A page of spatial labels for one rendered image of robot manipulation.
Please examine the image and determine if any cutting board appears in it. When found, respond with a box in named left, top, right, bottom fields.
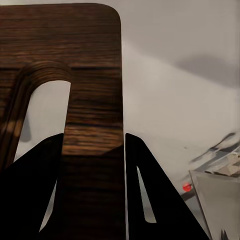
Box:
left=0, top=3, right=126, bottom=240

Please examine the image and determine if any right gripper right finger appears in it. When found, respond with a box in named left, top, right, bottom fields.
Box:
left=125, top=133, right=210, bottom=240

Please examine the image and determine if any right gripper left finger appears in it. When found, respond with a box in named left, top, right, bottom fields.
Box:
left=0, top=133, right=64, bottom=240

